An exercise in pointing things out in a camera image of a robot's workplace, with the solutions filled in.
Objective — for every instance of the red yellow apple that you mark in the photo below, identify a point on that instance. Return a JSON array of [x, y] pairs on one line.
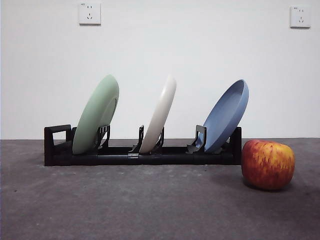
[[267, 165]]

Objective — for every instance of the green plate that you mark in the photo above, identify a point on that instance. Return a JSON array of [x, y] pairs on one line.
[[95, 112]]

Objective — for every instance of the cream white plate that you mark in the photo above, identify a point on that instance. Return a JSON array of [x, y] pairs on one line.
[[160, 112]]

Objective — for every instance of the blue plate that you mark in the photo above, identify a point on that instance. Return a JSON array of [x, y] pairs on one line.
[[225, 117]]

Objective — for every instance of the white wall socket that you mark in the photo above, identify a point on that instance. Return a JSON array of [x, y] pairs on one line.
[[90, 13], [300, 17]]

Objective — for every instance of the black plate rack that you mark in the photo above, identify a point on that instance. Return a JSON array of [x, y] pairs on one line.
[[162, 159]]

